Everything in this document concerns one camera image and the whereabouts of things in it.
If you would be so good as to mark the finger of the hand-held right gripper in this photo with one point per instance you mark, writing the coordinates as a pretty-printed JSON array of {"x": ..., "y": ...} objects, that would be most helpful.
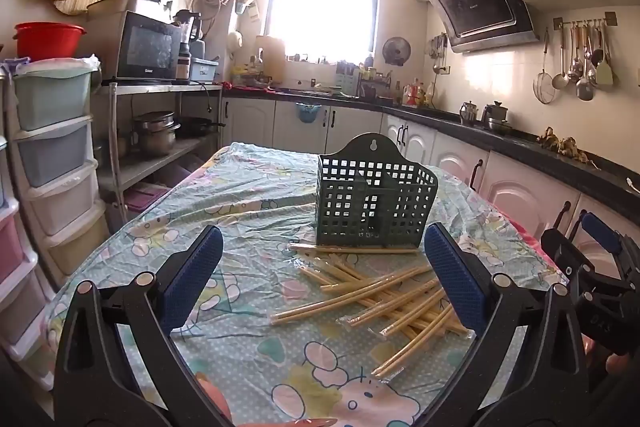
[
  {"x": 557, "y": 249},
  {"x": 600, "y": 229}
]

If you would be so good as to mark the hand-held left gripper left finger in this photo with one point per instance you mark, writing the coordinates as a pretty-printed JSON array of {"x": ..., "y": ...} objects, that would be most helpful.
[{"x": 195, "y": 267}]

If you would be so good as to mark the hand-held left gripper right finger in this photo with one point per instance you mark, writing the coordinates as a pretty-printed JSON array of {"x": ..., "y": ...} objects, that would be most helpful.
[{"x": 452, "y": 277}]

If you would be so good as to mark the set of bamboo chopsticks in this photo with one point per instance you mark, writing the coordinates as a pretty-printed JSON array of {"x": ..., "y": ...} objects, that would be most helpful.
[{"x": 350, "y": 294}]

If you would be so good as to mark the green plastic utensil basket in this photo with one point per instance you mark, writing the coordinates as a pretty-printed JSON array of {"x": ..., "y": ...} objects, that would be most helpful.
[{"x": 372, "y": 157}]

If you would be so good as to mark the row of hanging cooking utensils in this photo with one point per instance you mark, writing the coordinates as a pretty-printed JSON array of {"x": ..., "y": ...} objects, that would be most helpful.
[{"x": 584, "y": 72}]

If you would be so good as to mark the pink plastic storage box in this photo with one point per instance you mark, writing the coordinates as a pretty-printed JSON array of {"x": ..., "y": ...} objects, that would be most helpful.
[{"x": 147, "y": 197}]

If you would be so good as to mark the cartoon cat printed tablecloth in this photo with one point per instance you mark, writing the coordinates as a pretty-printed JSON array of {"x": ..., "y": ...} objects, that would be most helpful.
[{"x": 240, "y": 347}]

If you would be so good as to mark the pile of ginger roots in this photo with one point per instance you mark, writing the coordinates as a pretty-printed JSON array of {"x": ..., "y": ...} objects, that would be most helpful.
[{"x": 562, "y": 144}]

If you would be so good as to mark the black countertop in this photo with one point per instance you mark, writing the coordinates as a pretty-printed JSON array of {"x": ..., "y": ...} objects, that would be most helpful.
[{"x": 500, "y": 142}]

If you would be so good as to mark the stacked steel pots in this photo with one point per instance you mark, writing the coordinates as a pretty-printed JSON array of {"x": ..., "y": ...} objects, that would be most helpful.
[{"x": 155, "y": 134}]

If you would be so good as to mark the black wok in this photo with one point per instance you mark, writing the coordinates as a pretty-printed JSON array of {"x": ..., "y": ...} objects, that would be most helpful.
[{"x": 197, "y": 127}]

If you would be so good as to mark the steel pot with lid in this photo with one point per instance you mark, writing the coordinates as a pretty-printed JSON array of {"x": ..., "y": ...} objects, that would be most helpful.
[{"x": 495, "y": 114}]

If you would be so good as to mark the steel kettle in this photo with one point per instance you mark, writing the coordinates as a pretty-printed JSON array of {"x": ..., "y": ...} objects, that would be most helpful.
[{"x": 468, "y": 114}]

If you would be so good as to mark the pink plastic drawer tower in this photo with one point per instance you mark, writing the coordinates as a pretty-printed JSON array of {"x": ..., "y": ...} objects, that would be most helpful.
[{"x": 15, "y": 252}]

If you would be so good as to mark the steel shelf rack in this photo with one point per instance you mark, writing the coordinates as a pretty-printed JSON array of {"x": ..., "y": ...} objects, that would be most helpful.
[{"x": 165, "y": 88}]

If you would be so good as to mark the group of condiment bottles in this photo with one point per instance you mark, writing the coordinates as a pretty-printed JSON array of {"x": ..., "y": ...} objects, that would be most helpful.
[{"x": 417, "y": 94}]

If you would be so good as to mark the white lower cabinets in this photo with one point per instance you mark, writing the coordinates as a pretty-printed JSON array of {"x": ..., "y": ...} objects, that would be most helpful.
[{"x": 350, "y": 122}]

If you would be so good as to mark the blue-topped plastic drawer tower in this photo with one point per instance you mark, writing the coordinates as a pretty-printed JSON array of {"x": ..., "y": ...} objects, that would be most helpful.
[{"x": 55, "y": 142}]

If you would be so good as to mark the blue hanging bin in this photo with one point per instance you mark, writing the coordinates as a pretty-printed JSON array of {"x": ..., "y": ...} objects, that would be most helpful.
[{"x": 307, "y": 114}]

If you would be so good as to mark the pale blue plastic box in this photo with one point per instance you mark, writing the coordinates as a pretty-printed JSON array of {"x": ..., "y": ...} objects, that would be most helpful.
[{"x": 204, "y": 69}]

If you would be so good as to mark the dish rack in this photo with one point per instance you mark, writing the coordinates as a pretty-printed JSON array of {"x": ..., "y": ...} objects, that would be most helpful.
[{"x": 365, "y": 82}]

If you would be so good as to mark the black microwave oven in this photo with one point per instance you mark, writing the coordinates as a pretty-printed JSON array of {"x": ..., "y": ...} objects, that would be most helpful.
[{"x": 145, "y": 49}]

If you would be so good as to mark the small hanging kitchen tools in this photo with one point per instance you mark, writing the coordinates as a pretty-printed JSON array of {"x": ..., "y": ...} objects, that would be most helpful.
[{"x": 438, "y": 52}]

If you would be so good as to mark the black blender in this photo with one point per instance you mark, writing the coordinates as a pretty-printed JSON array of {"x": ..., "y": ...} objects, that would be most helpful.
[{"x": 187, "y": 32}]

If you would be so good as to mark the red plastic basin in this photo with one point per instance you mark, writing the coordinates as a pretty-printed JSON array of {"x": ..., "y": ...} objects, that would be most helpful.
[{"x": 47, "y": 42}]

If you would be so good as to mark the metal utensil rail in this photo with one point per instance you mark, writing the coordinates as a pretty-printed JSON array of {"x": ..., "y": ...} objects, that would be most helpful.
[{"x": 580, "y": 23}]

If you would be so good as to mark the dark round wall fan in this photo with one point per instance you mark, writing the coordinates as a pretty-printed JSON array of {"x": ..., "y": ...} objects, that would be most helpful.
[{"x": 396, "y": 51}]

